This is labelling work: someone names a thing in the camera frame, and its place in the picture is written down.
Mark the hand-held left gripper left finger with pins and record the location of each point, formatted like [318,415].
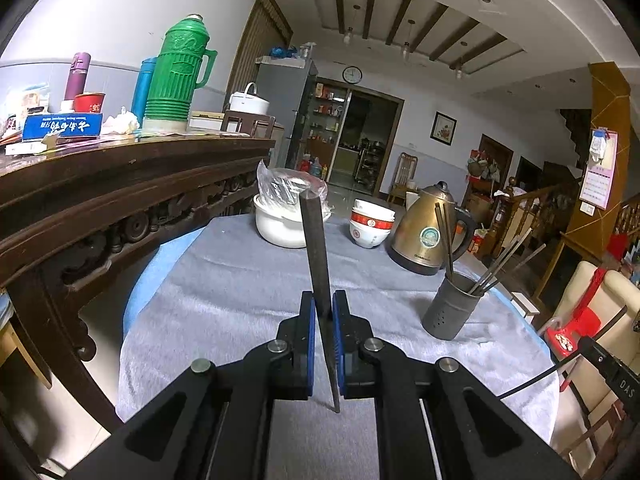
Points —
[310,345]

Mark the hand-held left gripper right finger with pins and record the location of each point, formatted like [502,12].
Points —
[340,345]

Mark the single dark chopstick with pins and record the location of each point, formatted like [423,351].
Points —
[315,250]

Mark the grey chopstick holder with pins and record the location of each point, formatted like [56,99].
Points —
[447,312]

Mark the group of dark chopsticks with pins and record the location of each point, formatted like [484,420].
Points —
[500,265]

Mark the beige sofa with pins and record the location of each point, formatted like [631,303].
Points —
[585,285]

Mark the grey tablecloth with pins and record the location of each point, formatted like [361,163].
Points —
[225,285]

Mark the white bowl red pattern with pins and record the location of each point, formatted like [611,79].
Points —
[372,207]
[370,223]
[367,239]

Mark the small white stool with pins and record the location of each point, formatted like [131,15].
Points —
[521,302]

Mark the white pot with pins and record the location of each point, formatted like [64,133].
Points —
[277,227]

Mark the gold electric kettle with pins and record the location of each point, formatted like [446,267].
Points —
[420,230]

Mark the clear plastic bag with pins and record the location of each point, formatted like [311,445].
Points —
[280,182]

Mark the blue under cloth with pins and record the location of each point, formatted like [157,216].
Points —
[160,265]

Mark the metal kitchen rack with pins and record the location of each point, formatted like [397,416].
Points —
[371,162]

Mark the wooden stair railing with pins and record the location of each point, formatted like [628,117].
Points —
[525,210]

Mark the dark wooden chair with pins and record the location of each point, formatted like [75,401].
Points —
[247,127]

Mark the shelf of bottles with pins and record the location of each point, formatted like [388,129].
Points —
[325,115]

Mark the grey refrigerator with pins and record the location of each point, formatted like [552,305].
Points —
[285,100]

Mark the cardboard box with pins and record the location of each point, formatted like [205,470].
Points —
[205,121]

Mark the white rice cooker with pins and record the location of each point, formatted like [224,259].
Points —
[247,102]

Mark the carved wooden sideboard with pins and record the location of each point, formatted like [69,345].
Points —
[100,180]

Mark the wooden stool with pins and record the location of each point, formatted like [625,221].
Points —
[22,345]

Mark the crumpled white tissue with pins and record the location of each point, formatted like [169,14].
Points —
[120,122]

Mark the hanging ceiling lamp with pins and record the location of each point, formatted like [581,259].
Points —
[459,72]
[406,50]
[347,36]

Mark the green thermos flask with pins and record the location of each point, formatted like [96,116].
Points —
[172,80]

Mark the blue thermos bottle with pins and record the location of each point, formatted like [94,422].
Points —
[142,90]

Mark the red cup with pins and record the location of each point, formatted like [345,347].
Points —
[90,103]

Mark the blue paper box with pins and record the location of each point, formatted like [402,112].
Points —
[60,126]

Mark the flat white box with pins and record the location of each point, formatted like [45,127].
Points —
[27,147]

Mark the purple bottle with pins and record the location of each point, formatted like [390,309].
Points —
[76,77]

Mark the pink wall calendar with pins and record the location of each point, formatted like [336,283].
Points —
[597,175]

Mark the framed wall picture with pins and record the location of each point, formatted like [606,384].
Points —
[443,129]

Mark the round wall clock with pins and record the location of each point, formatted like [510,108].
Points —
[352,75]

